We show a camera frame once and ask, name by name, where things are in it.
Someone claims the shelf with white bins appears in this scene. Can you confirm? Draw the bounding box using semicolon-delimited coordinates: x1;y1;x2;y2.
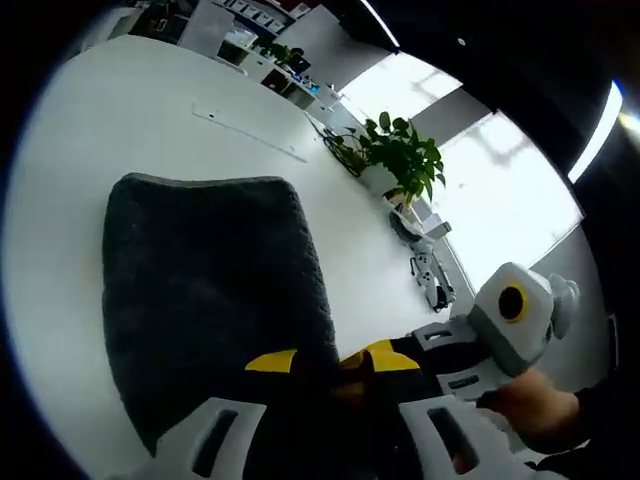
214;0;292;32

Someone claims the ceiling light strip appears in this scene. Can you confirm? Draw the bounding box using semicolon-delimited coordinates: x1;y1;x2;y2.
567;82;624;184
359;0;401;49

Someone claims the green leafy plant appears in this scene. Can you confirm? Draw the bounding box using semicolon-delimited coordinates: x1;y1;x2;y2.
327;110;447;206

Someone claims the black coiled cable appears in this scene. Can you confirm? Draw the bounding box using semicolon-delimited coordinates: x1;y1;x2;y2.
322;127;371;179

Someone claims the bright large window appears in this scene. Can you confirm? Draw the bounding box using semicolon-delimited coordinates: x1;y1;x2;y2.
429;112;585;296
342;52;464;134

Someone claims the small green plant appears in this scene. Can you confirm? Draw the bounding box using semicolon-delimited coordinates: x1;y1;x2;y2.
252;37;294;64

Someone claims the white game controller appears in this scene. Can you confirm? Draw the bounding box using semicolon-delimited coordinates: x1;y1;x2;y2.
409;252;436;291
422;269;457;315

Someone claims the white cabinet desk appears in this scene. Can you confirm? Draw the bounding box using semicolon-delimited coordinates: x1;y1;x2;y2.
217;39;346;109

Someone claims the dark grey towel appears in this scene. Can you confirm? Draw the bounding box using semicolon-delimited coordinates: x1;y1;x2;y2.
101;172;342;457

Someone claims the person's right hand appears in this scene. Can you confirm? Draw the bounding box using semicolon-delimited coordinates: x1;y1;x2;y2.
477;372;581;454

